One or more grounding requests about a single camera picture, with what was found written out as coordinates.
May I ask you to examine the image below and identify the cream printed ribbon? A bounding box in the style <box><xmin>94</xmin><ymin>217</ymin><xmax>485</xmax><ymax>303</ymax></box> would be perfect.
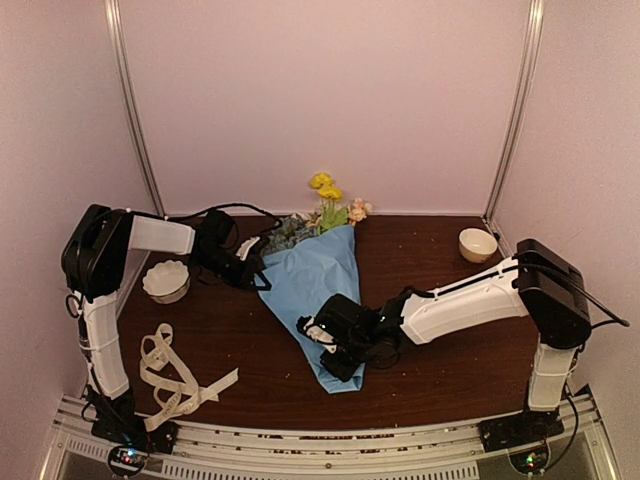
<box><xmin>139</xmin><ymin>323</ymin><xmax>239</xmax><ymax>432</ymax></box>

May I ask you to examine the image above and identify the right aluminium corner post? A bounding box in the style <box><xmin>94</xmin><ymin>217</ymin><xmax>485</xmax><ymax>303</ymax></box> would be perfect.
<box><xmin>483</xmin><ymin>0</ymin><xmax>546</xmax><ymax>225</ymax></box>

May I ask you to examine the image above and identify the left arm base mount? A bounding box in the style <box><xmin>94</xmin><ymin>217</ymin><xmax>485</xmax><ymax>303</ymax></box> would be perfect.
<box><xmin>82</xmin><ymin>386</ymin><xmax>179</xmax><ymax>479</ymax></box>

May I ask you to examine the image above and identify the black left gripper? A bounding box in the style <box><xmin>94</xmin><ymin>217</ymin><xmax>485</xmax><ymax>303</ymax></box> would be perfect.
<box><xmin>192</xmin><ymin>247</ymin><xmax>271</xmax><ymax>290</ymax></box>

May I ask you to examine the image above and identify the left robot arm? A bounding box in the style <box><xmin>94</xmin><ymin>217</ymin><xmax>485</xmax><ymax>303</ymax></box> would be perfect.
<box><xmin>61</xmin><ymin>204</ymin><xmax>271</xmax><ymax>400</ymax></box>

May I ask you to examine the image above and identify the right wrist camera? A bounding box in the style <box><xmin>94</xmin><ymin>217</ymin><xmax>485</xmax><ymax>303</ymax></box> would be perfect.
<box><xmin>296</xmin><ymin>316</ymin><xmax>337</xmax><ymax>353</ymax></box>

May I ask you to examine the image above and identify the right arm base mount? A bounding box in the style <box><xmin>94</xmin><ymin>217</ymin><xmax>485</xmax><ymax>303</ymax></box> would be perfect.
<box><xmin>478</xmin><ymin>406</ymin><xmax>576</xmax><ymax>477</ymax></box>

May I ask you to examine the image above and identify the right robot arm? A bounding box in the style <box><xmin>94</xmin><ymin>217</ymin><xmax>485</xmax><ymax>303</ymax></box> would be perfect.
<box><xmin>296</xmin><ymin>239</ymin><xmax>592</xmax><ymax>442</ymax></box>

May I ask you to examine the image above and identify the front aluminium rail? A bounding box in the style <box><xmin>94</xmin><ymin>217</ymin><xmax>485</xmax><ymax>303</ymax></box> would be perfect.
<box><xmin>49</xmin><ymin>389</ymin><xmax>616</xmax><ymax>480</ymax></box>

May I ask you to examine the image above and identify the left aluminium corner post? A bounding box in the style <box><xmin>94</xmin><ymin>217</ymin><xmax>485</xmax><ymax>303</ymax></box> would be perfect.
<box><xmin>104</xmin><ymin>0</ymin><xmax>166</xmax><ymax>216</ymax></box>

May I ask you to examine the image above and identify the blue wrapping paper sheet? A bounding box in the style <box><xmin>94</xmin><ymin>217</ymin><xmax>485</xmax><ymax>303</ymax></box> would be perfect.
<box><xmin>259</xmin><ymin>225</ymin><xmax>365</xmax><ymax>394</ymax></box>

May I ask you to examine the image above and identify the white ceramic bowl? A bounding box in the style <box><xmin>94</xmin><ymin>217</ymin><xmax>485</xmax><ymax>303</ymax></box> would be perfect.
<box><xmin>458</xmin><ymin>228</ymin><xmax>498</xmax><ymax>264</ymax></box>

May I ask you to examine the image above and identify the white scalloped dish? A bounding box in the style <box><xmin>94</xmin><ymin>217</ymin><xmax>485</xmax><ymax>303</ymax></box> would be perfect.
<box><xmin>142</xmin><ymin>260</ymin><xmax>191</xmax><ymax>305</ymax></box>

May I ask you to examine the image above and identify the aluminium corner post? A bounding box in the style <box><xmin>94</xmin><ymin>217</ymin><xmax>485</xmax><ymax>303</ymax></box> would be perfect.
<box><xmin>483</xmin><ymin>0</ymin><xmax>546</xmax><ymax>225</ymax></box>
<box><xmin>104</xmin><ymin>0</ymin><xmax>166</xmax><ymax>216</ymax></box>

